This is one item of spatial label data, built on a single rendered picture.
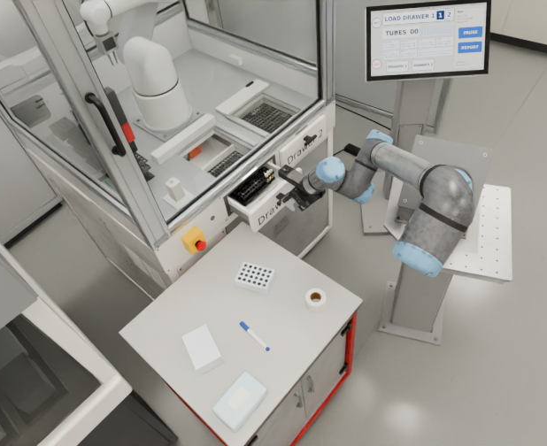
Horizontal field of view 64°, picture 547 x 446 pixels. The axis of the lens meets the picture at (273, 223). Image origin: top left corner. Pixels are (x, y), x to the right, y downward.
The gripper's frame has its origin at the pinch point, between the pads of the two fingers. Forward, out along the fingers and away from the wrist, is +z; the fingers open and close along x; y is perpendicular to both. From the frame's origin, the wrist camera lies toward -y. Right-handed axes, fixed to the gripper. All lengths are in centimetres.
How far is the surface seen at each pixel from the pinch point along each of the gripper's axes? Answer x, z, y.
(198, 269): -37.0, 20.3, -1.7
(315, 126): 38.6, 9.7, -13.3
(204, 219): -24.9, 12.0, -13.8
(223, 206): -15.5, 13.0, -13.1
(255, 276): -27.5, 5.1, 13.4
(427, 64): 91, -10, -1
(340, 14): 165, 74, -64
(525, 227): 124, 37, 107
